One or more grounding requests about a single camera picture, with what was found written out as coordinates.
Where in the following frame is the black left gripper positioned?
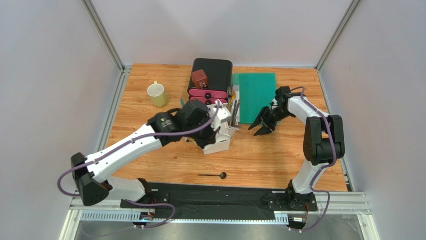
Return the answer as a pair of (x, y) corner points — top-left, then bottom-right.
(185, 115), (221, 150)

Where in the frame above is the large silver fork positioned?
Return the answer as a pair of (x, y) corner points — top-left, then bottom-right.
(227, 86), (234, 103)

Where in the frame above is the white perforated utensil caddy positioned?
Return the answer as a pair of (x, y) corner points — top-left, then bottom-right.
(203, 100), (238, 155)

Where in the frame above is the black and pink drawer box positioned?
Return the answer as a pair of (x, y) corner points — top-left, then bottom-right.
(187, 58), (233, 105)

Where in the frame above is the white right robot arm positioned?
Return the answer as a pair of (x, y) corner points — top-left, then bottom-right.
(249, 86), (346, 210)

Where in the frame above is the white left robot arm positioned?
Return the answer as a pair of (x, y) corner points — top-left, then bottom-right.
(71, 100), (232, 207)

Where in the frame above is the teal cutting mat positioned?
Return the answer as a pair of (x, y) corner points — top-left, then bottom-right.
(233, 72), (277, 125)

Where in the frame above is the brown relay block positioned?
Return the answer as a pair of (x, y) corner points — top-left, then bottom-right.
(191, 69), (209, 89)

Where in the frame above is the yellow-green mug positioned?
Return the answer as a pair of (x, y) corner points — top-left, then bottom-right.
(147, 81), (168, 108)

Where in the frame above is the black small spoon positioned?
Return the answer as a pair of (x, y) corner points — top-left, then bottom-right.
(198, 172), (227, 180)

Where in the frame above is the black mounting rail base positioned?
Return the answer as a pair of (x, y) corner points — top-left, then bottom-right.
(140, 183), (318, 221)

